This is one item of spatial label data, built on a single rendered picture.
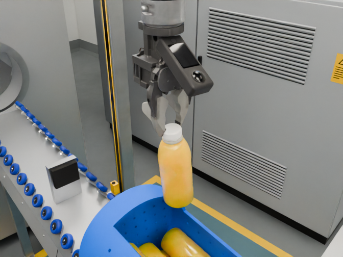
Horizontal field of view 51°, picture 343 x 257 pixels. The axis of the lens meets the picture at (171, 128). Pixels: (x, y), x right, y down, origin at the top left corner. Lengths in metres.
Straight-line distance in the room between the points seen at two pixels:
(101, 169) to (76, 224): 1.79
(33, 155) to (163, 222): 0.77
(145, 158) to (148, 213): 2.14
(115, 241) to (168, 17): 0.47
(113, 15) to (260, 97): 1.16
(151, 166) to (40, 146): 1.48
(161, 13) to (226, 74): 1.69
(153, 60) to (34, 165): 0.99
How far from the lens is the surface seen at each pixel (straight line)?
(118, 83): 1.39
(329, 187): 2.24
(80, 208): 1.29
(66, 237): 1.14
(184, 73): 0.58
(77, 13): 5.69
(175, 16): 0.60
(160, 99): 0.64
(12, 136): 1.77
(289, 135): 2.18
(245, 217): 2.58
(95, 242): 0.83
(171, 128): 0.70
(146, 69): 0.64
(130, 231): 0.94
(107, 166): 3.01
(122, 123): 1.47
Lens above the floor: 1.79
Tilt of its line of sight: 31 degrees down
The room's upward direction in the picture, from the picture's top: straight up
